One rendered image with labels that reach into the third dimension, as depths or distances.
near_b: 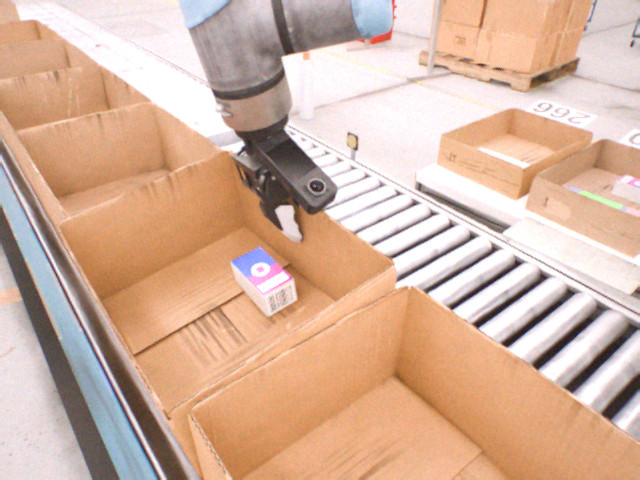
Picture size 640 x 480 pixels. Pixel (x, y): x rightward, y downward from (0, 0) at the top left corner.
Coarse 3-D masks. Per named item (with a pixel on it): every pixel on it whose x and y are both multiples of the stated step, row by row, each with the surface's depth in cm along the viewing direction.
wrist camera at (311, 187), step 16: (256, 144) 59; (272, 144) 60; (288, 144) 60; (272, 160) 59; (288, 160) 59; (304, 160) 59; (288, 176) 58; (304, 176) 58; (320, 176) 58; (288, 192) 60; (304, 192) 57; (320, 192) 58; (336, 192) 58; (304, 208) 59; (320, 208) 58
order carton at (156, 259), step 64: (128, 192) 72; (192, 192) 79; (128, 256) 77; (192, 256) 84; (320, 256) 70; (384, 256) 56; (128, 320) 74; (192, 320) 72; (256, 320) 72; (320, 320) 50; (192, 384) 64; (192, 448) 47
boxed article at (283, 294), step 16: (256, 256) 76; (240, 272) 74; (256, 272) 73; (272, 272) 73; (256, 288) 71; (272, 288) 70; (288, 288) 72; (256, 304) 74; (272, 304) 71; (288, 304) 73
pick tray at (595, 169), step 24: (600, 144) 141; (624, 144) 137; (552, 168) 127; (576, 168) 138; (600, 168) 145; (624, 168) 139; (552, 192) 119; (576, 192) 115; (600, 192) 133; (552, 216) 122; (576, 216) 117; (600, 216) 112; (624, 216) 108; (600, 240) 114; (624, 240) 110
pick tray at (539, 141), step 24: (480, 120) 153; (504, 120) 162; (528, 120) 159; (552, 120) 153; (456, 144) 139; (480, 144) 159; (504, 144) 159; (528, 144) 159; (552, 144) 156; (576, 144) 139; (456, 168) 143; (480, 168) 136; (504, 168) 130; (528, 168) 126; (504, 192) 132; (528, 192) 133
